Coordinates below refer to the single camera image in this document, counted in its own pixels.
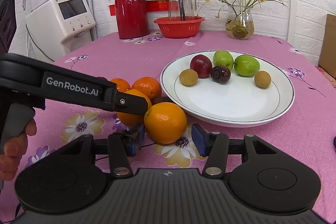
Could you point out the green jujube fruit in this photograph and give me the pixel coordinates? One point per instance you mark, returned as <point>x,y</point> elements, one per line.
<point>223,59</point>
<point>246,65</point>

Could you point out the plaid cloth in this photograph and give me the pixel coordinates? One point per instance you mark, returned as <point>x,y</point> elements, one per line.
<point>328,73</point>

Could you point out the red thermos jug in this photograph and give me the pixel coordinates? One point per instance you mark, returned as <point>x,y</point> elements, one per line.
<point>130,8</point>

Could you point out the large orange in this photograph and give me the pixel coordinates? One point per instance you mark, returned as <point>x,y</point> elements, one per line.
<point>165,123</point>
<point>131,119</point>

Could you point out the red plastic basket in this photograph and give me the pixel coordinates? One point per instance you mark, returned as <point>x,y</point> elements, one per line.
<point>179,27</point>

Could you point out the glass pitcher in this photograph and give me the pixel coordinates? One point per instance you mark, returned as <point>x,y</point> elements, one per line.
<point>189,1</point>

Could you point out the small tangerine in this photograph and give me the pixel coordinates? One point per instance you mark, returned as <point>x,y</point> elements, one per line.
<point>122,85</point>
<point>147,87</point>

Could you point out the cardboard box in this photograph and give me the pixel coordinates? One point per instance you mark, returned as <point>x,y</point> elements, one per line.
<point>329,45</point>

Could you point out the white plate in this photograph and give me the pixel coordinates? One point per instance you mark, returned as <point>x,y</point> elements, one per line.
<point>236,103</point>

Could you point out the large red plum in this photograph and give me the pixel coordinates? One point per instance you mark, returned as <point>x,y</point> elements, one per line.
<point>201,66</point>

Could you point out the brown longan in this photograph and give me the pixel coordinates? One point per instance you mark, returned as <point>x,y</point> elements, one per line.
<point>188,77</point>
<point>262,79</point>

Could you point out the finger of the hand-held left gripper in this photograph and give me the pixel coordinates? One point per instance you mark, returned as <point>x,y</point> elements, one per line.
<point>132,106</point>

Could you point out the glass vase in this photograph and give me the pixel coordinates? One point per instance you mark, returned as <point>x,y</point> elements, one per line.
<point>239,27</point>

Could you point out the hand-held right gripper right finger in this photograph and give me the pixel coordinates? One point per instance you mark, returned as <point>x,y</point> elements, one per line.
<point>198,140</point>

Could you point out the pink floral tablecloth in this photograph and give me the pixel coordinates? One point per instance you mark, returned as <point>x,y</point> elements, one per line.
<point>302,134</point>

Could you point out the person's left hand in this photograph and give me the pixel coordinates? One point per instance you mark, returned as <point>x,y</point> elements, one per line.
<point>13,161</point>

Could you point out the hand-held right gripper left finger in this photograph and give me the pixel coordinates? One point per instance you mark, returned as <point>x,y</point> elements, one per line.
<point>136,138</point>

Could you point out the white machine with screen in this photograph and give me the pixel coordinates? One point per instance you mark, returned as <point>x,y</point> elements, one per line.
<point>52,29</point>

